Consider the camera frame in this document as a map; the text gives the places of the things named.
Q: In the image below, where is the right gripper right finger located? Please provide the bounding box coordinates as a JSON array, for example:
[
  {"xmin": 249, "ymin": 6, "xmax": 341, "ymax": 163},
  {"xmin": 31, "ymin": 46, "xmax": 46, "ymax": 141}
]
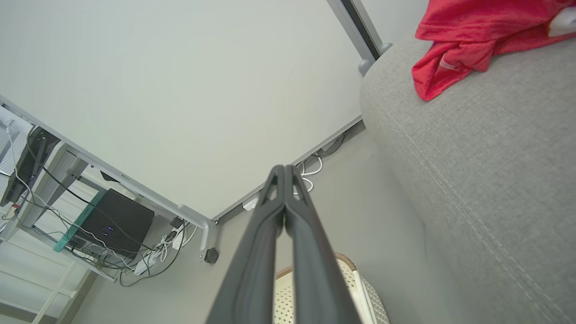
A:
[{"xmin": 285, "ymin": 165, "xmax": 363, "ymax": 324}]

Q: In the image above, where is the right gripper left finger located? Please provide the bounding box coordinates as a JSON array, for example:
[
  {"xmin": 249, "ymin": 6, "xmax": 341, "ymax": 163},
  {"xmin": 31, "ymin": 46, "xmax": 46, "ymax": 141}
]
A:
[{"xmin": 205, "ymin": 165, "xmax": 286, "ymax": 324}]

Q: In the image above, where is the red garment white trim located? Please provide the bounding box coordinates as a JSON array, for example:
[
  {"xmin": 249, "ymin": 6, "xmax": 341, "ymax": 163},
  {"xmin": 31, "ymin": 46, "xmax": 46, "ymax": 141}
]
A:
[{"xmin": 412, "ymin": 0, "xmax": 576, "ymax": 102}]

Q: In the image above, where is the white perforated laundry basket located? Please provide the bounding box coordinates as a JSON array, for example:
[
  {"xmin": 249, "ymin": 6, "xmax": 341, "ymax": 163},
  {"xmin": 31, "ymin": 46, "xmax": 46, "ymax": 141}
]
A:
[{"xmin": 274, "ymin": 253, "xmax": 391, "ymax": 324}]

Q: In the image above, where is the beige fabric sofa seat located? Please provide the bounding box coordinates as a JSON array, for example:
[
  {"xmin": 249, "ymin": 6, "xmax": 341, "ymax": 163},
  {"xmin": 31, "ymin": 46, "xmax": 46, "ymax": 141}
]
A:
[{"xmin": 360, "ymin": 34, "xmax": 576, "ymax": 324}]

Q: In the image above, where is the black computer box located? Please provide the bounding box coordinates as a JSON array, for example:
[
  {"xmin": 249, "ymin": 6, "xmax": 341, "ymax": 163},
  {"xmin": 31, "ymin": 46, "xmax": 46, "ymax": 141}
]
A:
[{"xmin": 67, "ymin": 189, "xmax": 155, "ymax": 259}]

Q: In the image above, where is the teal green board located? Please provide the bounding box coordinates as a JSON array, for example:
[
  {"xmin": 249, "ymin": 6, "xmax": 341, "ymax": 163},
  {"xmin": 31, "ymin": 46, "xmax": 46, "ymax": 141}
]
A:
[{"xmin": 53, "ymin": 189, "xmax": 108, "ymax": 253}]

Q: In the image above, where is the white metal rack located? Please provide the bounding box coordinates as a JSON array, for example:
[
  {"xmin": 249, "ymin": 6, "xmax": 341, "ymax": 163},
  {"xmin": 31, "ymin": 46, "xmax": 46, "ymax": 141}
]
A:
[{"xmin": 0, "ymin": 225, "xmax": 97, "ymax": 324}]

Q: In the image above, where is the grey desk leg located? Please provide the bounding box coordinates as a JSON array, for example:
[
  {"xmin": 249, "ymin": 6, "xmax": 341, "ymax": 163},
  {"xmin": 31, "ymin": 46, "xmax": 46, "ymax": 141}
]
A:
[{"xmin": 18, "ymin": 144, "xmax": 88, "ymax": 225}]

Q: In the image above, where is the white coiled cable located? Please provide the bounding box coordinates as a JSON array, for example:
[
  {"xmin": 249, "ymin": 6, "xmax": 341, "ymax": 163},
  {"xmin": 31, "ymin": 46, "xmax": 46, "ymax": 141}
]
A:
[{"xmin": 292, "ymin": 155, "xmax": 324, "ymax": 196}]

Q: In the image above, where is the white power strip with cables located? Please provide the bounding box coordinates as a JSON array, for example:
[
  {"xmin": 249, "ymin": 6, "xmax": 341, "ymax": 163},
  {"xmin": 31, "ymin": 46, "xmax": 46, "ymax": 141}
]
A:
[{"xmin": 119, "ymin": 220, "xmax": 189, "ymax": 288}]

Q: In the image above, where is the dark floor cable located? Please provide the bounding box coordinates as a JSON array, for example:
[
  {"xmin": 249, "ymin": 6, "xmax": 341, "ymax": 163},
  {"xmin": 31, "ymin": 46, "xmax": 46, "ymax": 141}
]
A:
[{"xmin": 313, "ymin": 133, "xmax": 346, "ymax": 159}]

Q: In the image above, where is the grey partition bottom rail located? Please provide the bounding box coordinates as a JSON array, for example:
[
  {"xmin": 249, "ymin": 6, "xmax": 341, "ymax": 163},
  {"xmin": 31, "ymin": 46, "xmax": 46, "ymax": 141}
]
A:
[{"xmin": 211, "ymin": 116, "xmax": 363, "ymax": 224}]

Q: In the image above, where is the grey partition post with feet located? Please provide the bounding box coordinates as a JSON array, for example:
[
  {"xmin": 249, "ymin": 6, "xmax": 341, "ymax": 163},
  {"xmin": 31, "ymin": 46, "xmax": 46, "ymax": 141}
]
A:
[{"xmin": 326, "ymin": 0, "xmax": 393, "ymax": 76}]

